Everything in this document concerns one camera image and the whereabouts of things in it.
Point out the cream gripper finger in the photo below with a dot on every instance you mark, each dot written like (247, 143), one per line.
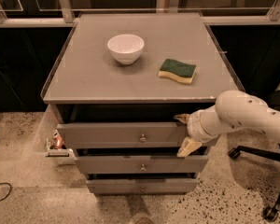
(184, 118)
(188, 146)

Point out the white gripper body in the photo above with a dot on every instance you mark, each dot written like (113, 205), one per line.
(195, 128)

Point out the grey top drawer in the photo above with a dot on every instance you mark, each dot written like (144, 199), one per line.
(123, 134)

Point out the grey drawer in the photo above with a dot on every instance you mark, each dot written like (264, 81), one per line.
(140, 164)
(123, 134)
(141, 186)

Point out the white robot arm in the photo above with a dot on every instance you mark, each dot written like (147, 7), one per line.
(232, 111)

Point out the grey middle drawer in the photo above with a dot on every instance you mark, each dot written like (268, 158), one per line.
(140, 164)

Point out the grey drawer cabinet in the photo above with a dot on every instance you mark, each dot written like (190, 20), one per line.
(88, 85)

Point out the grey bottom drawer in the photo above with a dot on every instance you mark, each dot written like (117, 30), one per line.
(141, 186)

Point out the green and yellow sponge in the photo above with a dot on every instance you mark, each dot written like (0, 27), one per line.
(177, 71)

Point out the white ceramic bowl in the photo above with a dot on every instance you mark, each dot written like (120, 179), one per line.
(126, 49)

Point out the orange bottle in bin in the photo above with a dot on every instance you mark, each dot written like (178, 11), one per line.
(57, 141)

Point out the clear plastic side bin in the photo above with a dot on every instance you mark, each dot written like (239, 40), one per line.
(43, 141)

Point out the metal window frame rail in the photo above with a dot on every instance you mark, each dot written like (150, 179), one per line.
(57, 13)

